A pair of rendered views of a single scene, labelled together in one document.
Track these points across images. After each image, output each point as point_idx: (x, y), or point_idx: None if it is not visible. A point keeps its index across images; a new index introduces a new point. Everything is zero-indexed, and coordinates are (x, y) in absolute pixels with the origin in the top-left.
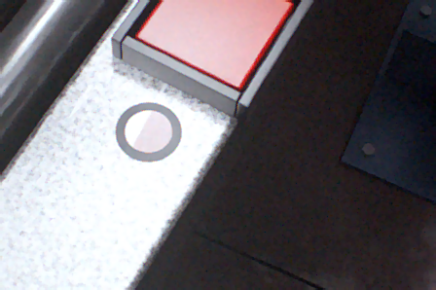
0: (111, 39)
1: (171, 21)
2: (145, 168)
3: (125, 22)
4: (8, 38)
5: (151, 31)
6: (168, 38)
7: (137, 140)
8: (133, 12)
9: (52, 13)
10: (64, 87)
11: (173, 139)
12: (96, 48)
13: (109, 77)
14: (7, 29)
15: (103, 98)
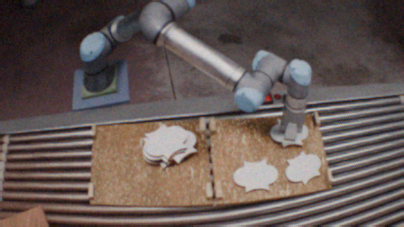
0: (273, 101)
1: (266, 98)
2: (280, 95)
3: (270, 101)
4: (280, 113)
5: (269, 99)
6: (268, 97)
7: (279, 96)
8: (269, 101)
9: (274, 111)
10: (280, 106)
11: (276, 94)
12: (273, 106)
13: (275, 103)
14: (280, 114)
15: (278, 102)
